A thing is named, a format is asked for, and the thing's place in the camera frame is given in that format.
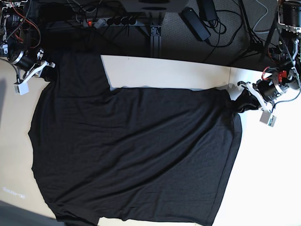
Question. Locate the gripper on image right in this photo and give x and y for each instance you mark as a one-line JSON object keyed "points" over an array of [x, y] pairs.
{"points": [[263, 94]]}

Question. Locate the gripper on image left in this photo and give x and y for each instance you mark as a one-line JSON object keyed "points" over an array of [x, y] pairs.
{"points": [[32, 64]]}

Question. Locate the black T-shirt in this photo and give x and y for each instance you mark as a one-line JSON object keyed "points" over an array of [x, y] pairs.
{"points": [[161, 155]]}

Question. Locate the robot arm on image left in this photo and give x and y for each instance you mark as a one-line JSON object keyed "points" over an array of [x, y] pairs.
{"points": [[20, 41]]}

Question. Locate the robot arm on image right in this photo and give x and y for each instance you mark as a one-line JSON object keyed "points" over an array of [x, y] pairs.
{"points": [[283, 47]]}

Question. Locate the black power strip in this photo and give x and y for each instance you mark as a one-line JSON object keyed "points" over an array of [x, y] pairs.
{"points": [[107, 21]]}

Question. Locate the black power adapter brick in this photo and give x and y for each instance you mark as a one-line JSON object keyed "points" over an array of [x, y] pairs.
{"points": [[195, 25]]}

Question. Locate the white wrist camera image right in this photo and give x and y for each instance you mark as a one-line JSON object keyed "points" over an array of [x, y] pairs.
{"points": [[268, 118]]}

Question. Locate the aluminium frame post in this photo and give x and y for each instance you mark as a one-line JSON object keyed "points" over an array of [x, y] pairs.
{"points": [[155, 19]]}

